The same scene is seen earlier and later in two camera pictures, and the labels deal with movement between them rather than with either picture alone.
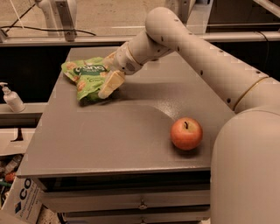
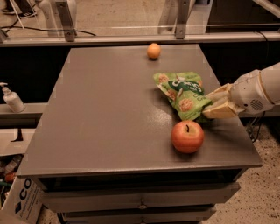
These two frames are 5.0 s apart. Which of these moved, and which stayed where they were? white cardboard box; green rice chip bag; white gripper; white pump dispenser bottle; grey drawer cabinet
Moved: green rice chip bag; white gripper
Stayed: white pump dispenser bottle; white cardboard box; grey drawer cabinet
